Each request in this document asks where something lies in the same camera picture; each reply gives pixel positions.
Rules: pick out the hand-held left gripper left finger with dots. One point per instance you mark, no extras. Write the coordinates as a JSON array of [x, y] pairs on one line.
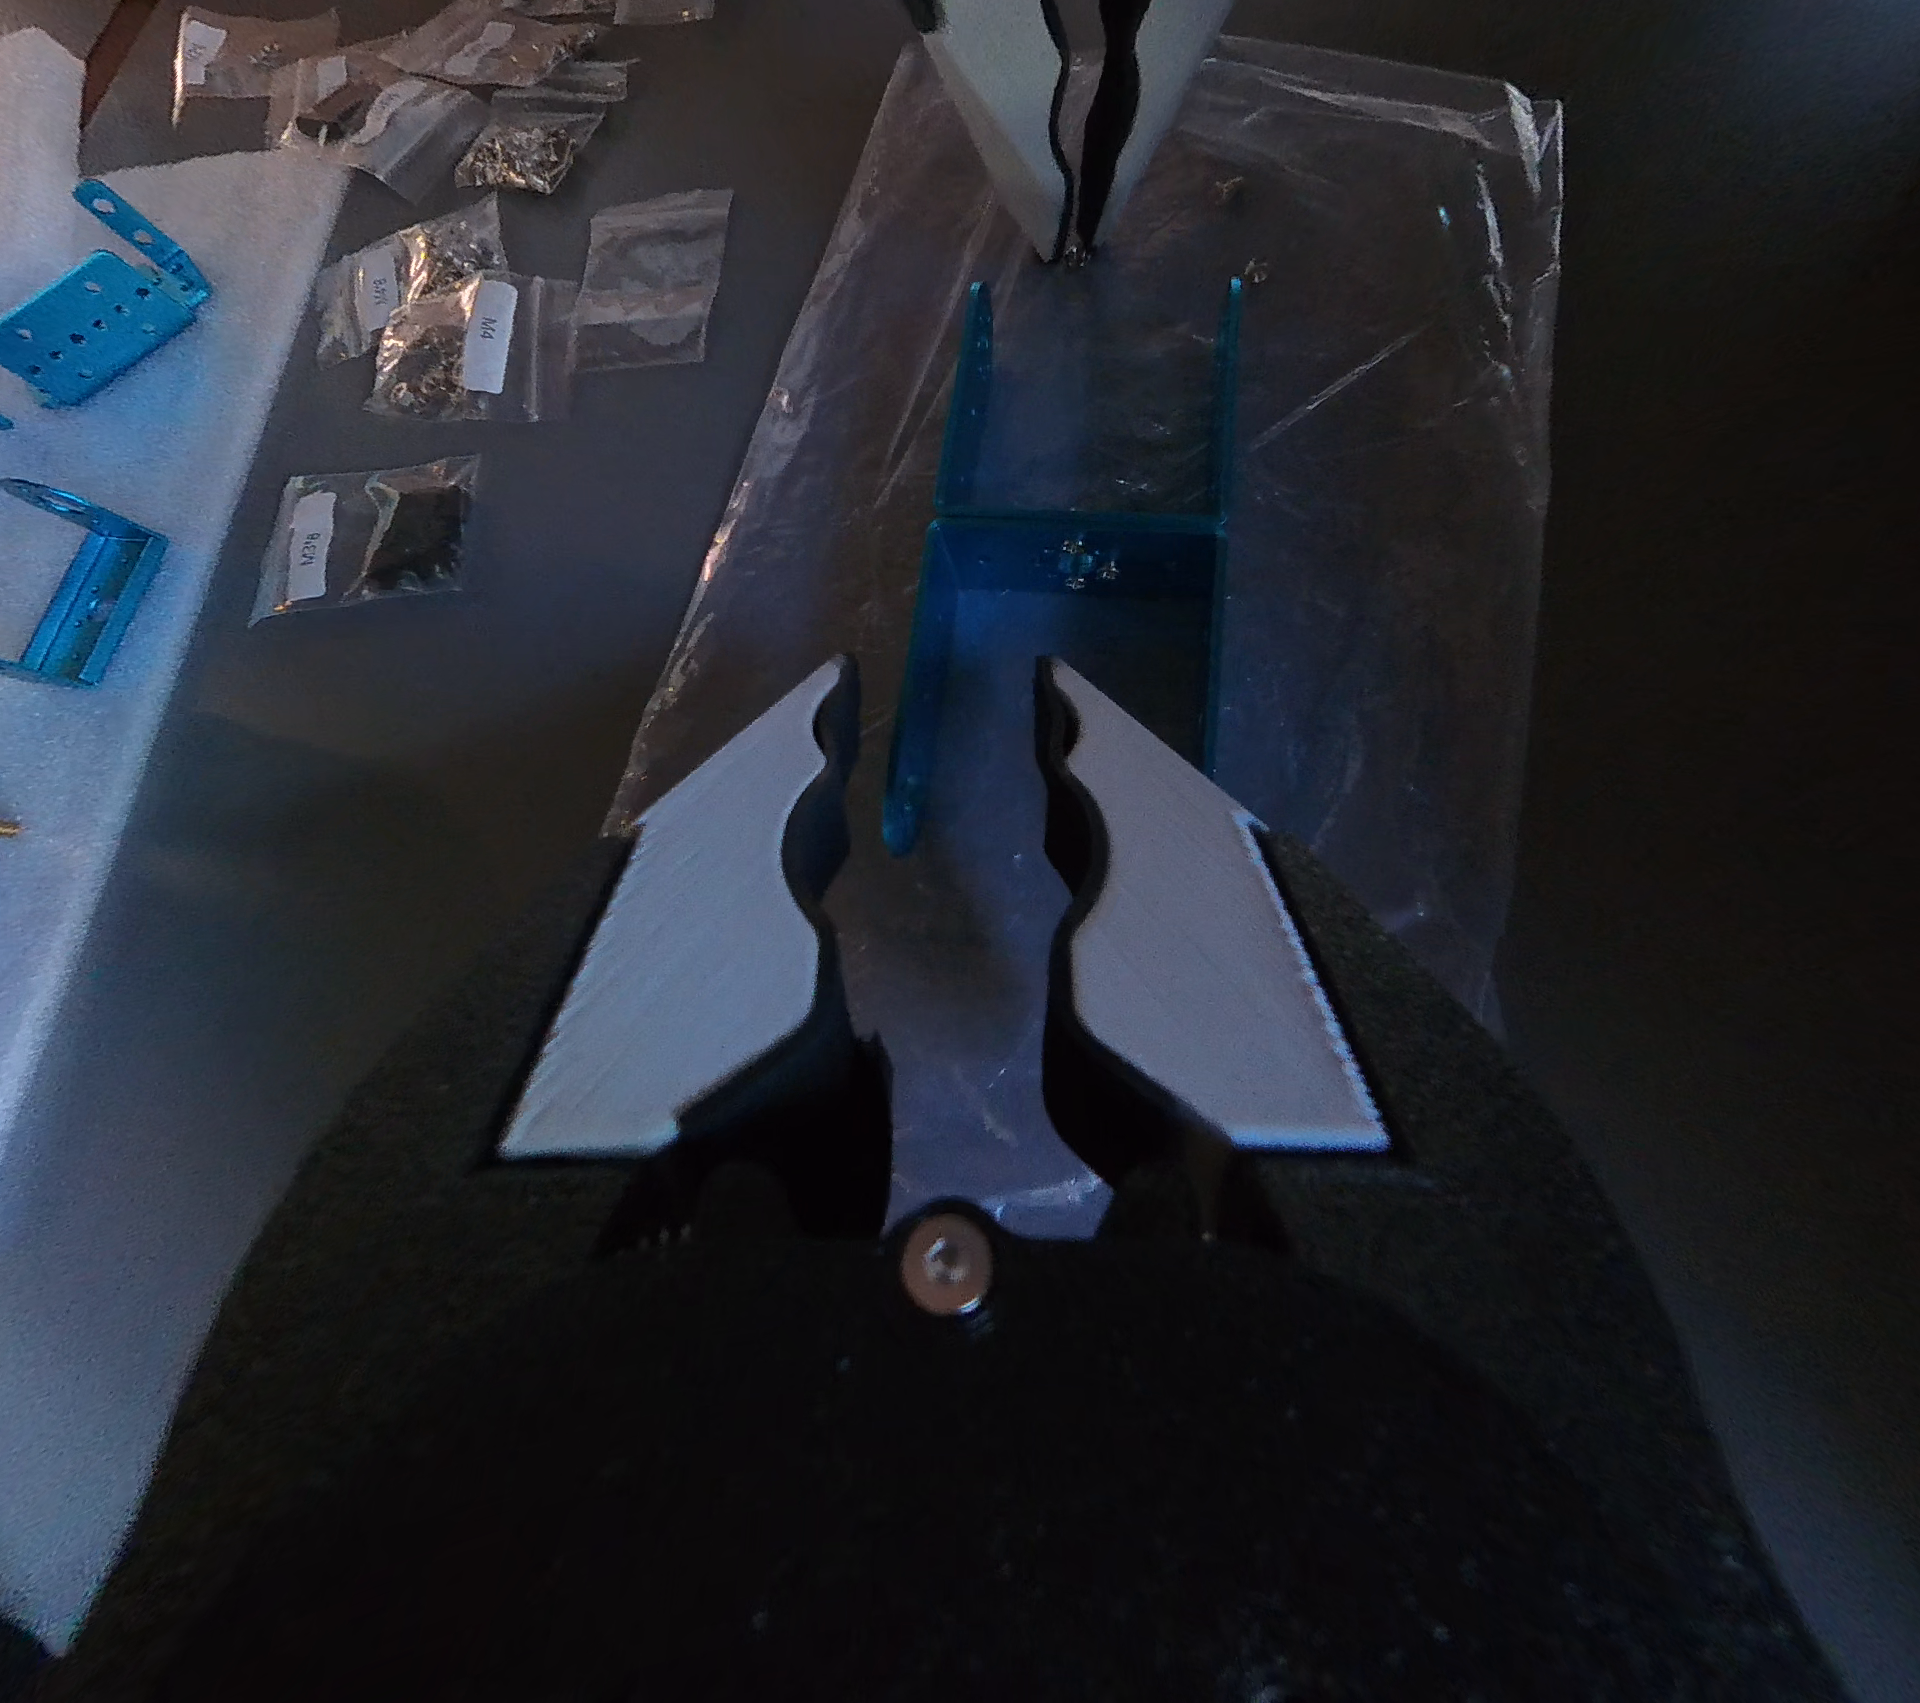
[[676, 968]]

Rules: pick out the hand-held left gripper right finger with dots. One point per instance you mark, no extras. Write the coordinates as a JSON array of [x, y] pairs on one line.
[[1199, 968]]

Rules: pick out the large clear plastic bag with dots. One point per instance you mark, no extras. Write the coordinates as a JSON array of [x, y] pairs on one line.
[[1351, 460]]

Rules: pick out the blue flanged bracket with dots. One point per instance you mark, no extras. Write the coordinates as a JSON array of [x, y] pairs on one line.
[[106, 593]]

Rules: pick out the blue perforated bracket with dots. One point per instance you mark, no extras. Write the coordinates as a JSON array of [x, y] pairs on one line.
[[91, 323]]

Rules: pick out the white foam sheet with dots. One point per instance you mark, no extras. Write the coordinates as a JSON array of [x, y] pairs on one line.
[[150, 757]]

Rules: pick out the grey desk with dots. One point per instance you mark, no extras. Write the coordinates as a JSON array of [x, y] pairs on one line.
[[524, 713]]

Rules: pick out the blue metal bracket assembly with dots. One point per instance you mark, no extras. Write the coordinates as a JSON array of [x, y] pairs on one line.
[[990, 565]]

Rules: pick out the pile of small hardware bags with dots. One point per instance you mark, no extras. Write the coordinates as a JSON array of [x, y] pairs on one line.
[[451, 345]]

